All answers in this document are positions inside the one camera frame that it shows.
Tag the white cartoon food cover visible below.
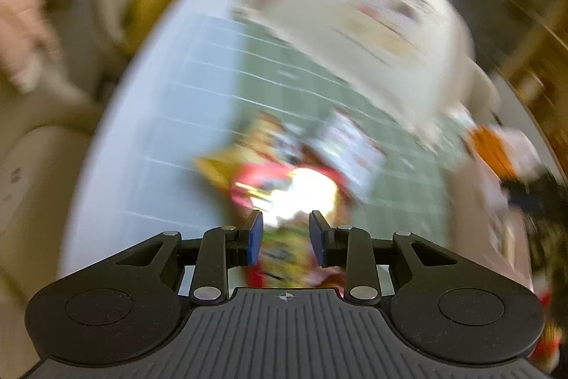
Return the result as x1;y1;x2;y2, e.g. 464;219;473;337
233;0;476;136

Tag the yellow chip packet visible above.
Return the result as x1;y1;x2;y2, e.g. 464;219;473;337
194;115;311;190

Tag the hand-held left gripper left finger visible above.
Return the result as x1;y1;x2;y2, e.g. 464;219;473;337
114;209;265;305

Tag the pink cardboard box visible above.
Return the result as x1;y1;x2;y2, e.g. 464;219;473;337
450;161;533;273

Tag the yellow wooden shelf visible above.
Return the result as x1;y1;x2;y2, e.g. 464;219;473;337
497;0;568;131

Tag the yellow cushion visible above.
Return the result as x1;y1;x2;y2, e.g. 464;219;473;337
122;0;176;53

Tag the red knitted doll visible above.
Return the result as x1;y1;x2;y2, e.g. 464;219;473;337
530;288;562;368

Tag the beige sofa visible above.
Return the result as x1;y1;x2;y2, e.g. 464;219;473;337
0;72;105;375

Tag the black gold printed bag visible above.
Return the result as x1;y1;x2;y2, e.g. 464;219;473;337
506;174;562;247

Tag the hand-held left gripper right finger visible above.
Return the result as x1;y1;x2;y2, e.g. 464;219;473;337
308;209;460;305

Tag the large red snack pouch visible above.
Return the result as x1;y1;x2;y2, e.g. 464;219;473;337
230;163;358;288

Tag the pink cloth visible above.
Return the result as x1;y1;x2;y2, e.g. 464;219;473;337
0;0;60;93

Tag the white green snack packet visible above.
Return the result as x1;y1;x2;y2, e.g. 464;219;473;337
317;110;387;204

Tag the orange tissue box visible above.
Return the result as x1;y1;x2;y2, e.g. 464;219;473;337
464;126;524;181

